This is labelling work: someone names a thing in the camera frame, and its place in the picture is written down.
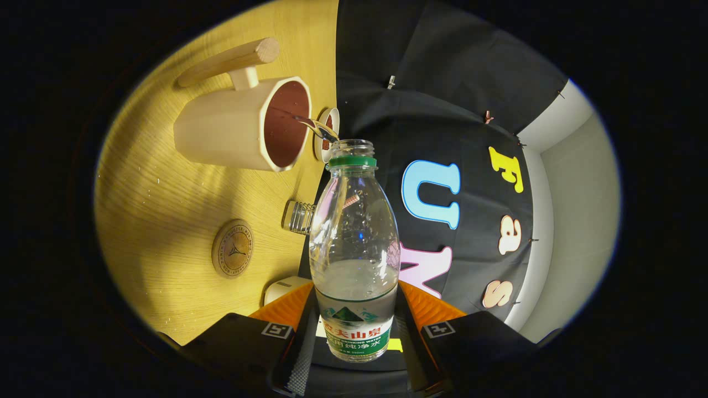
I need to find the clear plastic bottle green label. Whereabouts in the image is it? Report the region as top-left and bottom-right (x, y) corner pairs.
(309, 139), (401, 363)

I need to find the small white plate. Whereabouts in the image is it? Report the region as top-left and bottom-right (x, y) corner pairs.
(314, 107), (340, 164)

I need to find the white toaster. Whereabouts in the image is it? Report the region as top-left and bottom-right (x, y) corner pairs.
(263, 276), (313, 307)

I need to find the round wooden coaster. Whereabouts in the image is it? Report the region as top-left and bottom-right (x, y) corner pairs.
(211, 219), (254, 279)

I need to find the beige cup wooden handle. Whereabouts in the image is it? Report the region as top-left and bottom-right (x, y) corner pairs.
(173, 38), (313, 172)

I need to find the small wire basket pink handle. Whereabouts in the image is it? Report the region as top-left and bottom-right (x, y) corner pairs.
(282, 193), (361, 235)

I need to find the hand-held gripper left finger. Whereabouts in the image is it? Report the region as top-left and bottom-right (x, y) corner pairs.
(158, 282), (320, 397)

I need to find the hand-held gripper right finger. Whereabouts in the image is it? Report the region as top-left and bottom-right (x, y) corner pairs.
(395, 280), (562, 396)

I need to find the wooden table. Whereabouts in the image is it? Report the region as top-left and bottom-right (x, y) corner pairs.
(94, 0), (339, 346)

